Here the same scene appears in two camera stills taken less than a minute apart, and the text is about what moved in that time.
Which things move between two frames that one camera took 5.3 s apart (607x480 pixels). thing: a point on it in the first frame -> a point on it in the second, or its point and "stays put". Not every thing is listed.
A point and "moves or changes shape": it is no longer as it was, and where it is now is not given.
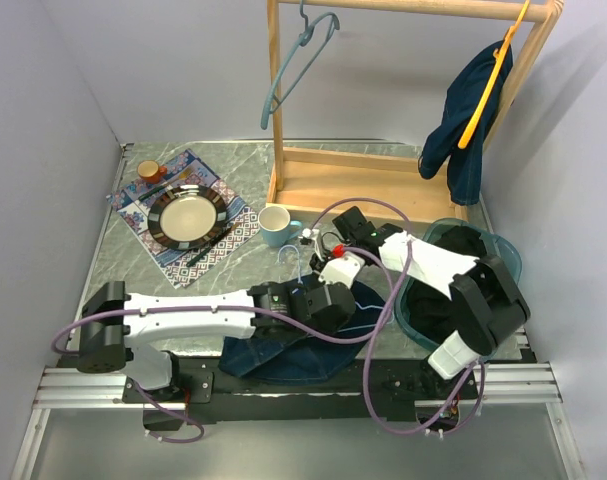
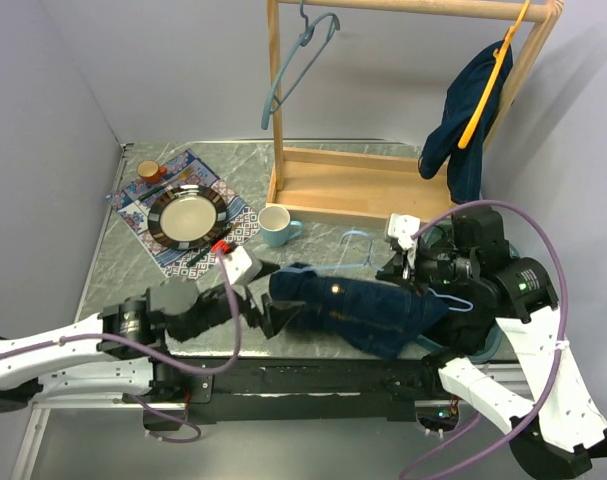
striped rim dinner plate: [187, 217] stays put
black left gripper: [311, 288] -> [278, 314]
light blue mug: [277, 228] stays put
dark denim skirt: [465, 164] stays put
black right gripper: [316, 262] -> [393, 270]
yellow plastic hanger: [494, 69] stays put
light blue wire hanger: [291, 245] moves or changes shape
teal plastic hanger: [304, 37] stays put
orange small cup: [150, 171] stays put
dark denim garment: [281, 352] -> [381, 319]
